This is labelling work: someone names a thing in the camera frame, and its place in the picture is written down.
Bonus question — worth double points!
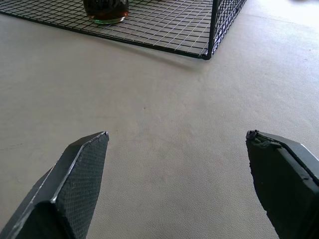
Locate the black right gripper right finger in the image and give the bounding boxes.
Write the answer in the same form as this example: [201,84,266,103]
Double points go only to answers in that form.
[245,129,319,239]

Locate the black wire mesh rack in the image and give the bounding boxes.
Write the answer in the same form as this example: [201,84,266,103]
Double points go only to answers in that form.
[0,0,249,61]

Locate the brown glass bottle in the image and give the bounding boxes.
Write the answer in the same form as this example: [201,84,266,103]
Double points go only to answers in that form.
[83,0,130,25]

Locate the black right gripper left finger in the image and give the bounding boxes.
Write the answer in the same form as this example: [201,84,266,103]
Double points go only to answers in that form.
[0,131,110,239]

